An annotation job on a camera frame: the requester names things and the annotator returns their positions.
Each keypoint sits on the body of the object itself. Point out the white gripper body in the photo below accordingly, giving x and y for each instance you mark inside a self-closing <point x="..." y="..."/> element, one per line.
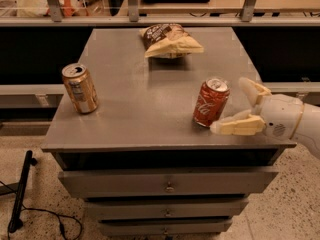
<point x="281" y="116"/>

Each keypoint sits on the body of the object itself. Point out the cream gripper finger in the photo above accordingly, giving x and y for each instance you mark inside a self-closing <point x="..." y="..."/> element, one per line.
<point x="253" y="90"/>
<point x="243" y="123"/>

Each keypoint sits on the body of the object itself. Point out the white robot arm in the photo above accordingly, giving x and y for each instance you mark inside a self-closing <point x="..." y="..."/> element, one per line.
<point x="307" y="132"/>

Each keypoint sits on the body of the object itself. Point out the red coke can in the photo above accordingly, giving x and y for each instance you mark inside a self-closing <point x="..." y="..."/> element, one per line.
<point x="212" y="98"/>

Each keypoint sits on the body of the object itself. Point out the gold soda can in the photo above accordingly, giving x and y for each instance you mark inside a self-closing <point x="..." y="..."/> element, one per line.
<point x="80" y="88"/>

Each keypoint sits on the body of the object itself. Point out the brown yellow chip bag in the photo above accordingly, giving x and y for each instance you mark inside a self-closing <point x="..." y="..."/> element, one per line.
<point x="169" y="41"/>

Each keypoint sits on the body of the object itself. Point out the grey drawer cabinet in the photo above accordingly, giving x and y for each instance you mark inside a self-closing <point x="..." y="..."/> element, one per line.
<point x="144" y="119"/>

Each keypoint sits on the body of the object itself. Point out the middle grey drawer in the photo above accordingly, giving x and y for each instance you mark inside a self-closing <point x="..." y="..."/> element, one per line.
<point x="167" y="208"/>

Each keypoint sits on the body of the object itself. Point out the grey drawer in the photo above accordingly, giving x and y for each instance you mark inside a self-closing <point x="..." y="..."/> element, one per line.
<point x="167" y="208"/>
<point x="167" y="181"/>
<point x="164" y="227"/>

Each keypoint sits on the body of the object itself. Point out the bottom grey drawer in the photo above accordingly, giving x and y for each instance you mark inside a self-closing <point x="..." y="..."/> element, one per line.
<point x="164" y="227"/>

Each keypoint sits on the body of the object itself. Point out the top grey drawer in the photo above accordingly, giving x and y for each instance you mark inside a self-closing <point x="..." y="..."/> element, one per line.
<point x="167" y="181"/>

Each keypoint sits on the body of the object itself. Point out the grey metal railing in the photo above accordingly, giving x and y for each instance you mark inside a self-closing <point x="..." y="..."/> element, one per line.
<point x="97" y="13"/>

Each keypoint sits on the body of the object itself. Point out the black stand leg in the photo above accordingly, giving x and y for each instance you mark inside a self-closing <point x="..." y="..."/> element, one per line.
<point x="15" y="221"/>

